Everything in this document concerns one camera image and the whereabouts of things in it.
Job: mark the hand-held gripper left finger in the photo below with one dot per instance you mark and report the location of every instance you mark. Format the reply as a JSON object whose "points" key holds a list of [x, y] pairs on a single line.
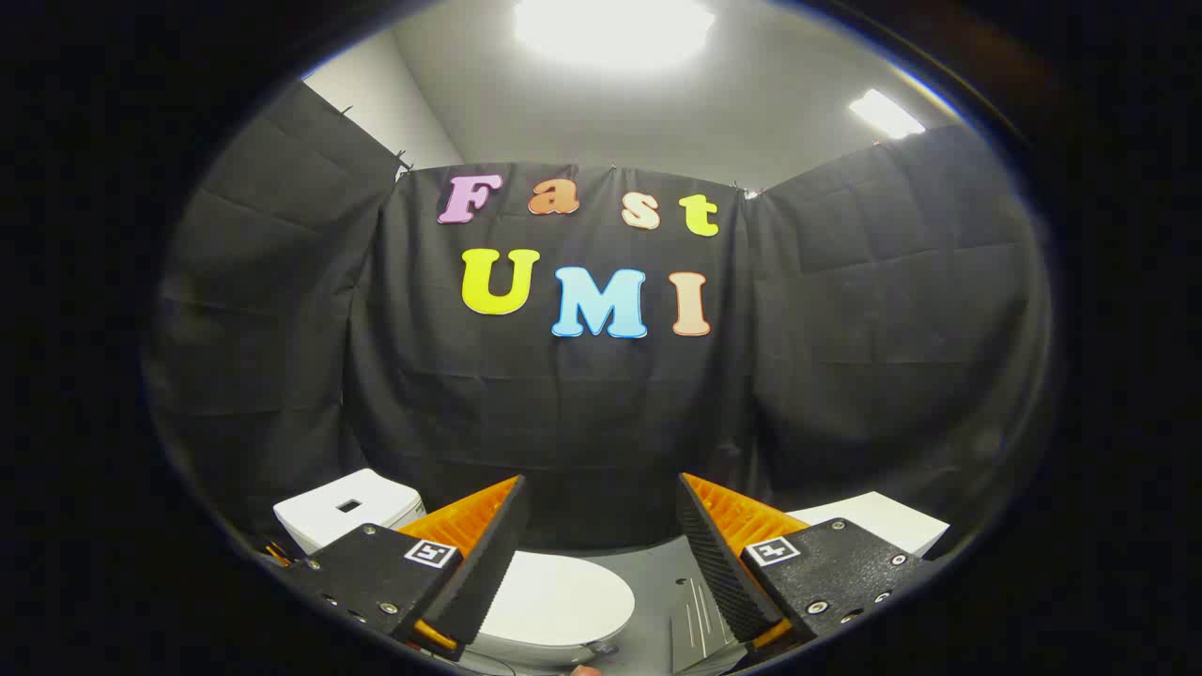
{"points": [[488, 563]]}

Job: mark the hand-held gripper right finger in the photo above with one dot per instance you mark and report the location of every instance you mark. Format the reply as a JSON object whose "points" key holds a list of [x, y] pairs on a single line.
{"points": [[718, 563]]}

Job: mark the white toilet lid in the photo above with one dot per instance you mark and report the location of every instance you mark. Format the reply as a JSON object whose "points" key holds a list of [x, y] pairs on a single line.
{"points": [[563, 596]]}

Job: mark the white toilet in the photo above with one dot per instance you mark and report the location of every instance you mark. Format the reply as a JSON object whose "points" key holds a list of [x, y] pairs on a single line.
{"points": [[319, 512]]}

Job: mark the black backdrop cloth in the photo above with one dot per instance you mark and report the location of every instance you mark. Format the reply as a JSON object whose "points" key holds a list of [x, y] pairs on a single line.
{"points": [[563, 422]]}

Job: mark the grey cabinet with white top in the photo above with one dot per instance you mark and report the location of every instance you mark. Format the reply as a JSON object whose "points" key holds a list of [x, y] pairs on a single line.
{"points": [[883, 526]]}

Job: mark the small ceiling light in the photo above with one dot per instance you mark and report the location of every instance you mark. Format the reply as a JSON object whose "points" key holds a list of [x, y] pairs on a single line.
{"points": [[886, 115]]}

